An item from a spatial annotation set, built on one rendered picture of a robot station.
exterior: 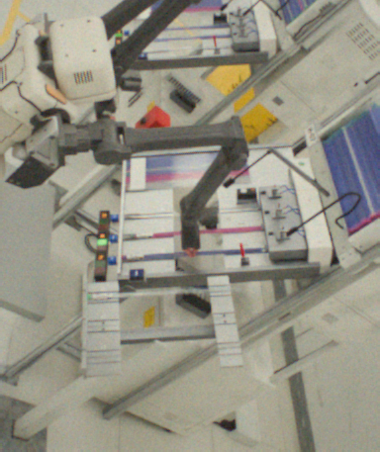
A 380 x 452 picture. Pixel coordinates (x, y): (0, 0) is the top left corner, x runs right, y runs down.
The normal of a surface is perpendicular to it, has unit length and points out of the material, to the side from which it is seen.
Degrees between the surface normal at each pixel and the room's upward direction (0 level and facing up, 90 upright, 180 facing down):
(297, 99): 90
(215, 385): 90
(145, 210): 47
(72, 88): 90
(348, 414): 90
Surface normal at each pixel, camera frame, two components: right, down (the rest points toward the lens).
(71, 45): -0.04, -0.60
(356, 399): -0.72, -0.49
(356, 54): 0.04, 0.68
